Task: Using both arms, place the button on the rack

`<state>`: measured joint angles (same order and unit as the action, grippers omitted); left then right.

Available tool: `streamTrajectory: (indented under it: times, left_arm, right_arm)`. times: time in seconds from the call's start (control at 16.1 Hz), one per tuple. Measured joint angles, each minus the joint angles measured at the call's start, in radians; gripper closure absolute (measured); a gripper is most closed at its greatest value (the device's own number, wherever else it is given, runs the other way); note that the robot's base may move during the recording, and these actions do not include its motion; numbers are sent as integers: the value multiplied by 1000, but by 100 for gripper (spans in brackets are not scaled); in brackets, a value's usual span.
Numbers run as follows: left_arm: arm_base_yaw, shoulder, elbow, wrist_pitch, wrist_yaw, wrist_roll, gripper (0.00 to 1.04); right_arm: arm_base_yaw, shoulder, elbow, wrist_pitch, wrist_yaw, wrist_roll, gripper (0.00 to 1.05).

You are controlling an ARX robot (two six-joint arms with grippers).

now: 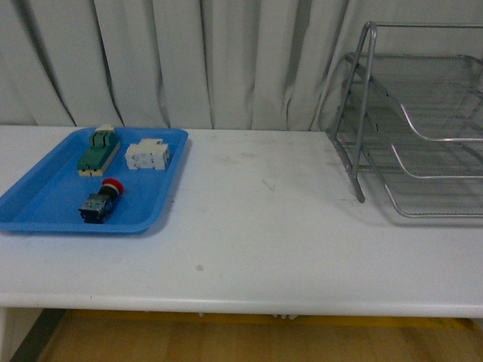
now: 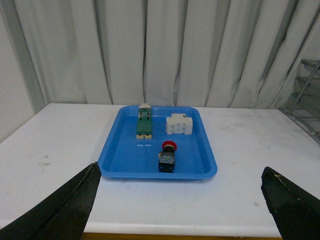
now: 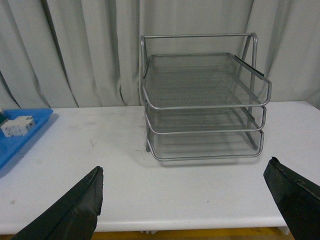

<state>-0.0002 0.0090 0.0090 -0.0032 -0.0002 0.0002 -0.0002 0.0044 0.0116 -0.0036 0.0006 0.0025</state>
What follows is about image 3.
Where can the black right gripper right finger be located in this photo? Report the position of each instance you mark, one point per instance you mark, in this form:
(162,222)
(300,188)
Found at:
(297,198)

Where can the grey curtain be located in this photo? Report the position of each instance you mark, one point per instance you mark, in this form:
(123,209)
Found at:
(85,53)

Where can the white circuit breaker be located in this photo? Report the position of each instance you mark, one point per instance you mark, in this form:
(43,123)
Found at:
(18,127)

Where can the silver mesh tray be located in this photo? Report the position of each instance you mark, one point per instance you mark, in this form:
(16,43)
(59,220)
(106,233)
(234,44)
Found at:
(195,81)
(206,120)
(205,146)

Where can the blue plastic tray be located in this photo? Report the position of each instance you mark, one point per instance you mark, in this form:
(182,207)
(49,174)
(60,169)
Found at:
(9,146)

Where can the green terminal block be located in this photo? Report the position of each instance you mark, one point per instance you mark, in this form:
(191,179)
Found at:
(3,118)

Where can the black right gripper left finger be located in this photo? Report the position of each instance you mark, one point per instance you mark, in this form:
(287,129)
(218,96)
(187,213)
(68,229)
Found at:
(72,217)

